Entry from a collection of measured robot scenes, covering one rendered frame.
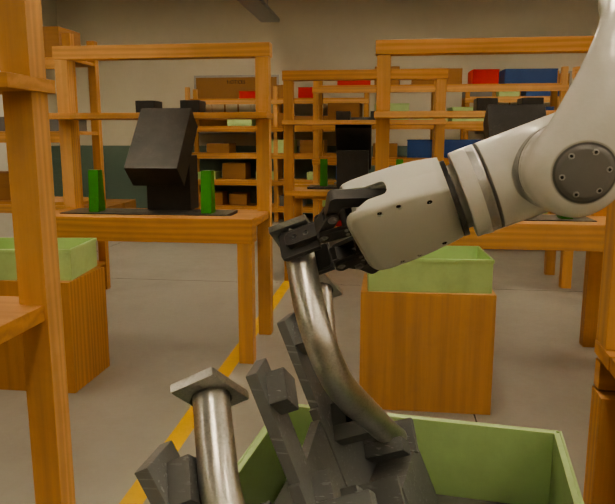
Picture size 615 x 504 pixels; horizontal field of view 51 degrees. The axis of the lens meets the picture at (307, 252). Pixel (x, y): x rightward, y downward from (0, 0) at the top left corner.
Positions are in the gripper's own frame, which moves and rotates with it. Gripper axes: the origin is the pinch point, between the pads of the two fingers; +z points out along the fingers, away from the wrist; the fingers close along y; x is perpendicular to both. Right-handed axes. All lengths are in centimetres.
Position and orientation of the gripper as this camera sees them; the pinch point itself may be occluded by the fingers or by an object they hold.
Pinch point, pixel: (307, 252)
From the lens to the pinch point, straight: 63.9
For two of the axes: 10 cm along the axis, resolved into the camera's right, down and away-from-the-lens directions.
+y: -3.6, -5.3, -7.6
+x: 1.5, 7.8, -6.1
